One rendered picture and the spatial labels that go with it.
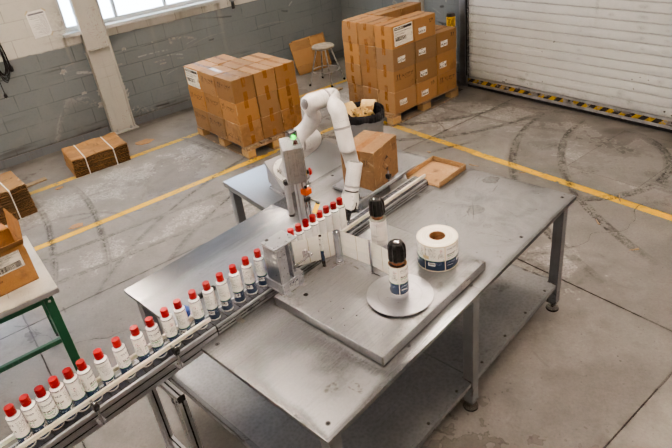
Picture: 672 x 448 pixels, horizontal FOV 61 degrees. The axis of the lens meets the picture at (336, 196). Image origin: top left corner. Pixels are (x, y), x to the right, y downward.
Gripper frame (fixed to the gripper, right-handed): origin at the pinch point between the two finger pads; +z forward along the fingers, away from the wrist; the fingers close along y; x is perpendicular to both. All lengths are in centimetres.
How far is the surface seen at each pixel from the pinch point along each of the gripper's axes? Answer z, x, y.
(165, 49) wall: -60, 190, -511
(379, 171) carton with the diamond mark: -19, 45, -16
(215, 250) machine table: 29, -48, -53
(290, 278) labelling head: 19, -54, 14
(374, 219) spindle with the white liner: -8.8, -13.0, 28.3
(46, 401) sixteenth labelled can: 49, -161, 3
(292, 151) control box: -39, -46, -2
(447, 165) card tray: -23, 96, 0
